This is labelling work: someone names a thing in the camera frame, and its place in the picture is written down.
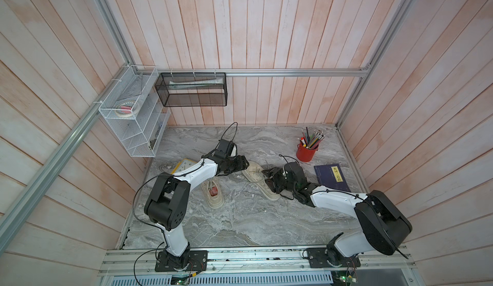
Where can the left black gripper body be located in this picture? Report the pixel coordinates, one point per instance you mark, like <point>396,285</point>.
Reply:
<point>234,165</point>

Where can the red pen cup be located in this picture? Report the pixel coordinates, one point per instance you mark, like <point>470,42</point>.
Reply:
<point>305,154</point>

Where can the yellow alarm clock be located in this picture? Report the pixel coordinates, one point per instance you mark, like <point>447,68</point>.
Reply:
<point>183,165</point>

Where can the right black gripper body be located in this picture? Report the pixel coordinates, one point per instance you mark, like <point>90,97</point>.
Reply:
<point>279,182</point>

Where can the white wire wall shelf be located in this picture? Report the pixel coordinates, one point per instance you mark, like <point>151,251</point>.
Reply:
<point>140,135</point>

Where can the beige lace sneaker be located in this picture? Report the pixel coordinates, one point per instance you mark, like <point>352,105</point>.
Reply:
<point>254,174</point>
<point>212,192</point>

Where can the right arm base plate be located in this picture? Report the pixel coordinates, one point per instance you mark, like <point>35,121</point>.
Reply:
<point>322,257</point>

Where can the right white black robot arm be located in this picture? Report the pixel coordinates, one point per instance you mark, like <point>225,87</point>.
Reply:
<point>382,227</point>

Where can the black mesh wall basket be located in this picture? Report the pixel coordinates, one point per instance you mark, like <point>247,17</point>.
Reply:
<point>192,89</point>

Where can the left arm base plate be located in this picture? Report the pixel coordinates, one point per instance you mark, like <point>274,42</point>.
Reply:
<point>190,261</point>

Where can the tape roll in shelf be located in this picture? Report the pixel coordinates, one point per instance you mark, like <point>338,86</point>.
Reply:
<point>127,109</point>

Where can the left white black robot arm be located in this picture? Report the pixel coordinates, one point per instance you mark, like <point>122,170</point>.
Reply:
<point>167,203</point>

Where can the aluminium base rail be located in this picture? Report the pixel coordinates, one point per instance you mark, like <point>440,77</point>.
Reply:
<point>249,260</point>

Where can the pens and pencils bunch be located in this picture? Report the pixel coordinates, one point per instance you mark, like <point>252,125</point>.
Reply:
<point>311,140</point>

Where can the dark blue book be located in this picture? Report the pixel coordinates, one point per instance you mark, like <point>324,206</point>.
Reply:
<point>331,176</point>

